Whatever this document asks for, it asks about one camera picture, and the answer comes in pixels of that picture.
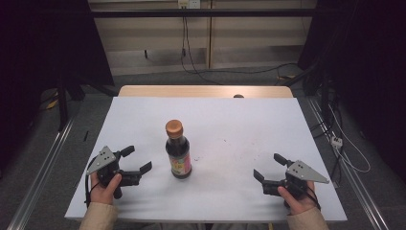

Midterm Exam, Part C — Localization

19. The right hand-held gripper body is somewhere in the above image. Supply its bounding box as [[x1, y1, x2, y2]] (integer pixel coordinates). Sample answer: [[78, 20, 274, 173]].
[[261, 160, 330, 209]]

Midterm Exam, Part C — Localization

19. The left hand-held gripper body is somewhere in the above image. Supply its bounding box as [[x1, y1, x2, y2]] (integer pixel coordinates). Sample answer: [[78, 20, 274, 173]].
[[85, 146, 142, 199]]

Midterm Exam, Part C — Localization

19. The dark sauce bottle orange cap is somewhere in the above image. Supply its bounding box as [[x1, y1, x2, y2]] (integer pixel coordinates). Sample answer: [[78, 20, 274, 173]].
[[165, 119, 193, 180]]

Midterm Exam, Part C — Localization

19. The person's right hand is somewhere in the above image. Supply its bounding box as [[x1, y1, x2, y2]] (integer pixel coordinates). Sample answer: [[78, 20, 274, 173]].
[[277, 180, 321, 216]]

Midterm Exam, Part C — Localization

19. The person's left hand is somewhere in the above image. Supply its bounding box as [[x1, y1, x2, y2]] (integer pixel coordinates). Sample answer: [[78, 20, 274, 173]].
[[90, 172, 123, 206]]

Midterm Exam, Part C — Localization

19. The white power strip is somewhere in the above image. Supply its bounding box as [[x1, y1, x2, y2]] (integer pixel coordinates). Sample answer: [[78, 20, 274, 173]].
[[330, 135, 344, 149]]

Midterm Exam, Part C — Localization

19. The white table board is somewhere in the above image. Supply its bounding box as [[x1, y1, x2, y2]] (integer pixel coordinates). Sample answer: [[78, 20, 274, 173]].
[[64, 96, 349, 223]]

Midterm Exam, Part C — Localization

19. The black metal stand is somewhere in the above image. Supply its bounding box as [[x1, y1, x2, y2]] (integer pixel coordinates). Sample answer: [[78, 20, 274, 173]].
[[55, 71, 86, 132]]

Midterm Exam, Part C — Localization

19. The wooden table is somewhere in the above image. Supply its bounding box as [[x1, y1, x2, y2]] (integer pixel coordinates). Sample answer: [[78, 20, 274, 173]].
[[118, 84, 294, 99]]

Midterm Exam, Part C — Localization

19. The dark curtain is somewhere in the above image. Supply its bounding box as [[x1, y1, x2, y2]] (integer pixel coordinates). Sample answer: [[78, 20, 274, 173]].
[[297, 0, 406, 185], [0, 0, 115, 173]]

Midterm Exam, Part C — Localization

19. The black horizontal bar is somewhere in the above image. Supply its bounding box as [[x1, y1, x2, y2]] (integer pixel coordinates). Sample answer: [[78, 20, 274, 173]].
[[90, 8, 318, 19]]

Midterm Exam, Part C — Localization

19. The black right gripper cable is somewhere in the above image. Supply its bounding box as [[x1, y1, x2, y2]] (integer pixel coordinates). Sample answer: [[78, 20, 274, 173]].
[[304, 186, 322, 211]]

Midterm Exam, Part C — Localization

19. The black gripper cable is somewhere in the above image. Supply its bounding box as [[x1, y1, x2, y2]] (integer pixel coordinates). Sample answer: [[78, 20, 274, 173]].
[[304, 186, 322, 211], [83, 155, 101, 209]]

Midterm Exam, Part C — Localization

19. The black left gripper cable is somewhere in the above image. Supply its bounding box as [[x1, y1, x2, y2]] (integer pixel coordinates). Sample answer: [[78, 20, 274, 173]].
[[83, 155, 101, 209]]

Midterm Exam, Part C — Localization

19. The white floor cable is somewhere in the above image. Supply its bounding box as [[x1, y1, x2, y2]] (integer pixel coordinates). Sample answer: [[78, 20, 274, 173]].
[[327, 104, 372, 174]]

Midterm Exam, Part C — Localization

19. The metal floor rail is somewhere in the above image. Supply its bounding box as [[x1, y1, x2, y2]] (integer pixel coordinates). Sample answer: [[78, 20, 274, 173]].
[[305, 96, 391, 230], [6, 117, 77, 230]]

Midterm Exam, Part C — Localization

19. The black floor cable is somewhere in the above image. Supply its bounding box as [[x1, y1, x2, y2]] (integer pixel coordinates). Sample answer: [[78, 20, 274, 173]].
[[191, 62, 300, 77]]

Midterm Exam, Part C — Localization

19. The black hanging wall cable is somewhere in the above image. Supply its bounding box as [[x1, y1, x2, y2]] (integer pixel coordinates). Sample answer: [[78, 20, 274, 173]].
[[180, 8, 222, 86]]

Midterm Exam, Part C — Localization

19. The white wall socket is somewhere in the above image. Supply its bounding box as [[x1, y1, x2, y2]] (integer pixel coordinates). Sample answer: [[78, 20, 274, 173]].
[[177, 0, 202, 10]]

